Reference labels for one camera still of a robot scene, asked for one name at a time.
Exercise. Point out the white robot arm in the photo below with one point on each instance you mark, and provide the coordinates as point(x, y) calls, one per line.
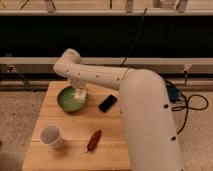
point(145, 109)

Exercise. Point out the blue device on floor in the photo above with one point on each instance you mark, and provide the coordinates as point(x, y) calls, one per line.
point(173, 93)

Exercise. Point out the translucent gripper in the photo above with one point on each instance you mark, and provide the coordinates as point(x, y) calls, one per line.
point(77, 84)

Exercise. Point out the white paper cup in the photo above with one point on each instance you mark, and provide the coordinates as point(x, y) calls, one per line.
point(51, 136)

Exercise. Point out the black chair base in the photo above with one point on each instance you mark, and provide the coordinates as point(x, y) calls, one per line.
point(13, 82)

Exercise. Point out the black rectangular phone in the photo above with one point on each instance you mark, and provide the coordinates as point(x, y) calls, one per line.
point(105, 105)

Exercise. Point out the white labelled bottle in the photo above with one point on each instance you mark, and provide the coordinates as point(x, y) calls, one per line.
point(80, 95)

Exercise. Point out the green ceramic bowl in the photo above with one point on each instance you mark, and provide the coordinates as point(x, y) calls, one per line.
point(66, 101)

